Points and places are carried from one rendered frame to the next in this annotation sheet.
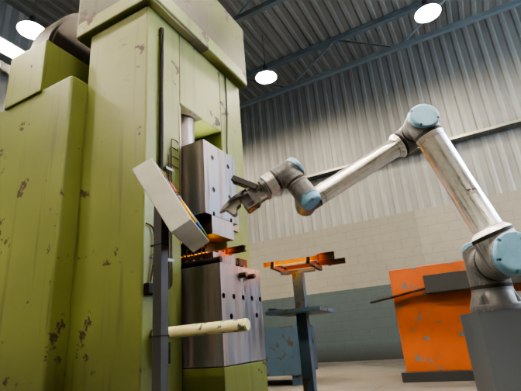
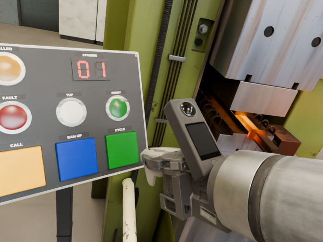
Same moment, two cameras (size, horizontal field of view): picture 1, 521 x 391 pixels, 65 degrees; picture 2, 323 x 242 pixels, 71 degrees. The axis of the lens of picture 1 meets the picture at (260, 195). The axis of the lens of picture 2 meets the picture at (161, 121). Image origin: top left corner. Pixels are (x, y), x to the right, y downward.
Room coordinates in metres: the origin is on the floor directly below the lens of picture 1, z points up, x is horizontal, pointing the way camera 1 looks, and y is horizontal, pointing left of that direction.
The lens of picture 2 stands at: (1.35, -0.11, 1.33)
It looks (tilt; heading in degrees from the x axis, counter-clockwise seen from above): 28 degrees down; 48
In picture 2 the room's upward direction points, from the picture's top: 13 degrees clockwise
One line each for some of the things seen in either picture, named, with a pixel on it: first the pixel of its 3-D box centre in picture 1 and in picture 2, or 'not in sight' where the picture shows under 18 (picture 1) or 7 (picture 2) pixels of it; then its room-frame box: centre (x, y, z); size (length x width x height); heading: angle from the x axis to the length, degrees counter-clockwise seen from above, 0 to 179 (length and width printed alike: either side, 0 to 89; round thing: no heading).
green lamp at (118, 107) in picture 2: not in sight; (118, 107); (1.57, 0.30, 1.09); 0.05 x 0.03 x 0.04; 153
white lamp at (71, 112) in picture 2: not in sight; (71, 112); (1.47, 0.30, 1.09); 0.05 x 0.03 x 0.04; 153
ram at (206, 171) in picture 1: (194, 194); (272, 9); (2.15, 0.37, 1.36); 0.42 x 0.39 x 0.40; 63
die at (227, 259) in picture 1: (191, 264); (221, 113); (2.11, 0.39, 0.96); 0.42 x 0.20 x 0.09; 63
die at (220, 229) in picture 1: (190, 235); (235, 77); (2.11, 0.39, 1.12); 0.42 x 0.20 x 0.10; 63
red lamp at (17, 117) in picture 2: not in sight; (12, 117); (1.37, 0.31, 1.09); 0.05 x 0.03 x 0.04; 153
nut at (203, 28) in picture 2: not in sight; (201, 35); (1.91, 0.43, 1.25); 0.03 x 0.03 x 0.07; 63
